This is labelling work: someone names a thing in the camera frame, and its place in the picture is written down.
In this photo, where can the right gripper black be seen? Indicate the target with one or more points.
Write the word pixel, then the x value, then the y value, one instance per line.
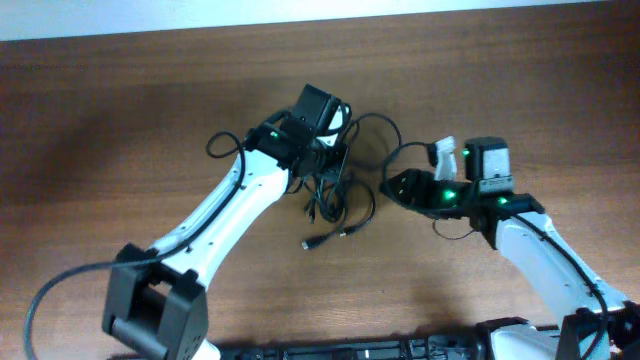
pixel 412 193

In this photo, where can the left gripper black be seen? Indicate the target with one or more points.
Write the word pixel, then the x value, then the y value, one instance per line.
pixel 338 153

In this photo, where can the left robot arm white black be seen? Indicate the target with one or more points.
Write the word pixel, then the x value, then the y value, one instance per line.
pixel 156 301

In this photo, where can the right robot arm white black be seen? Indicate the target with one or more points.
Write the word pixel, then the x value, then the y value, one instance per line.
pixel 595 320

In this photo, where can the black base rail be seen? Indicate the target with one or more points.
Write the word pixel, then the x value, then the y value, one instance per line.
pixel 463 343

